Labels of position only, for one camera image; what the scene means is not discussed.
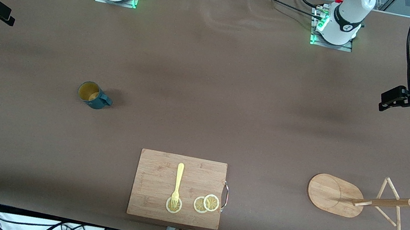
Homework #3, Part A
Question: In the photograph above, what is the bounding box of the lemon slice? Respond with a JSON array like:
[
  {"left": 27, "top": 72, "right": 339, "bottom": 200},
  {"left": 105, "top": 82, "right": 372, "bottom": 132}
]
[
  {"left": 192, "top": 195, "right": 211, "bottom": 215},
  {"left": 202, "top": 193, "right": 221, "bottom": 213},
  {"left": 165, "top": 195, "right": 184, "bottom": 215}
]

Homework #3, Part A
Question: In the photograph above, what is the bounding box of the bamboo cutting board metal handle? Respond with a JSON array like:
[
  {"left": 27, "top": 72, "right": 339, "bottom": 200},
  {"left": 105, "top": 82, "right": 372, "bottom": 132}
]
[{"left": 126, "top": 147, "right": 235, "bottom": 230}]

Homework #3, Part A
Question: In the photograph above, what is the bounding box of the teal mug yellow inside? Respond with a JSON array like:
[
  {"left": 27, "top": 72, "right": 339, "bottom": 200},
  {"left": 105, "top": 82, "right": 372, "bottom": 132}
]
[{"left": 76, "top": 80, "right": 115, "bottom": 112}]

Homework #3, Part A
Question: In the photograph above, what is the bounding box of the long black table cable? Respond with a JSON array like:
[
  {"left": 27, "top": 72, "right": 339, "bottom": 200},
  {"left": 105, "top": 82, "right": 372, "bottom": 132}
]
[{"left": 245, "top": 0, "right": 329, "bottom": 23}]

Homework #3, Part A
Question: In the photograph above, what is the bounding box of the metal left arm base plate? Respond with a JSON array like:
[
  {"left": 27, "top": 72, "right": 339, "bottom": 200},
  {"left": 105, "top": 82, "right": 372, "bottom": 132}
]
[{"left": 307, "top": 6, "right": 359, "bottom": 53}]

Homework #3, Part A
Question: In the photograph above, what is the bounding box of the short black table cable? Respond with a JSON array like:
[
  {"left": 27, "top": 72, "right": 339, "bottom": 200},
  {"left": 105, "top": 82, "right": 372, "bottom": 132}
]
[{"left": 289, "top": 0, "right": 327, "bottom": 12}]

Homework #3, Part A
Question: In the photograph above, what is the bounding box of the yellow plastic fork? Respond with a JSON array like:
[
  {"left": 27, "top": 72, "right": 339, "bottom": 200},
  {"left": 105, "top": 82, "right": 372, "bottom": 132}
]
[{"left": 169, "top": 162, "right": 186, "bottom": 210}]

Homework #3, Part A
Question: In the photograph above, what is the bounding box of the wooden cup rack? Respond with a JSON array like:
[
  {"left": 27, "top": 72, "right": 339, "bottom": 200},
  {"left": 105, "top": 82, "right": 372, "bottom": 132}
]
[{"left": 302, "top": 164, "right": 410, "bottom": 230}]

